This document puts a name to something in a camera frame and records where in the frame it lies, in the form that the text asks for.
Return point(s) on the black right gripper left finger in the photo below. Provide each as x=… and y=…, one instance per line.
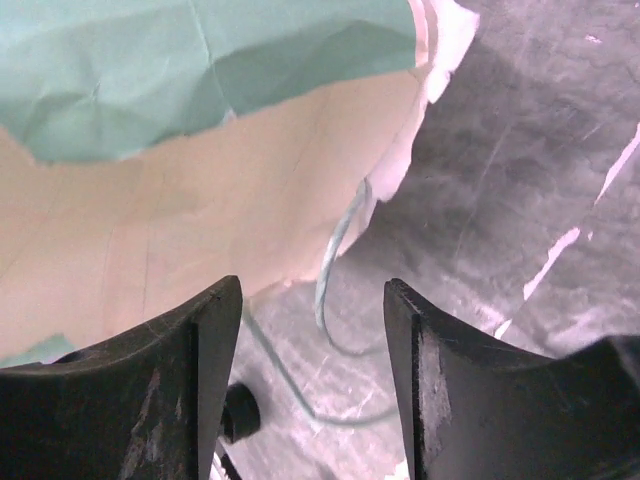
x=145, y=404

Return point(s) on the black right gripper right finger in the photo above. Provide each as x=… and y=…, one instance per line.
x=474, y=407

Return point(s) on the small yellow-framed whiteboard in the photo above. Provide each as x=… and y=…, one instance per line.
x=239, y=420

